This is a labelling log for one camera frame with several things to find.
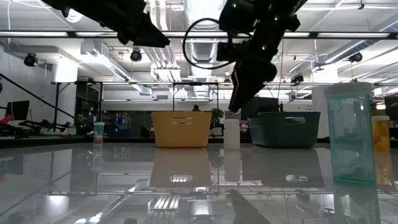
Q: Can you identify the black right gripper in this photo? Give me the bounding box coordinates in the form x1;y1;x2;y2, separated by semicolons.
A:
228;29;285;113

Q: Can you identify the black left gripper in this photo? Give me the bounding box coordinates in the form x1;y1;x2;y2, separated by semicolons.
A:
42;0;171;48

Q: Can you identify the white opaque medicine bottle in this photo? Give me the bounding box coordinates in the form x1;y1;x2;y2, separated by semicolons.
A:
223;118;241;151

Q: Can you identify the small white cylinder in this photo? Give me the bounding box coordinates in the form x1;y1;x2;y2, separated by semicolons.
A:
371;115;396;189

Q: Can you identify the teal plastic bin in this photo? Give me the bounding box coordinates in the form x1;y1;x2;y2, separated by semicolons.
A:
248;111;322;148

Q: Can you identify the orange plastic bin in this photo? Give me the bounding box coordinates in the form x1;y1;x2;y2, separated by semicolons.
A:
151;111;213;149

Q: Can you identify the black background monitor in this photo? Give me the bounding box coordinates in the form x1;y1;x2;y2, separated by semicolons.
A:
241;96;280;121
6;100;31;121

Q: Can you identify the green potted plant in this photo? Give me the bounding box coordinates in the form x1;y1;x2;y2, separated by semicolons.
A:
210;108;225;136

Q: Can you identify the black overhead rig beam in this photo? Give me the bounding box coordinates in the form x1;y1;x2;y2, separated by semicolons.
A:
0;30;398;39

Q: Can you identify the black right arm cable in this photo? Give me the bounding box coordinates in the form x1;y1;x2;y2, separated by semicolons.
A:
182;17;233;70

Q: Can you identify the black background rig frame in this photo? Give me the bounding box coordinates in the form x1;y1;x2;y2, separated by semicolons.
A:
51;80;220;131

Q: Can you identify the silver ceiling air duct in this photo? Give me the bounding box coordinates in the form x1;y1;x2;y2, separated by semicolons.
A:
186;0;223;68

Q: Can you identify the black diagonal frame brace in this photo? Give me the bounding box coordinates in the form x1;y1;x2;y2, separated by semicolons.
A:
0;72;96;131

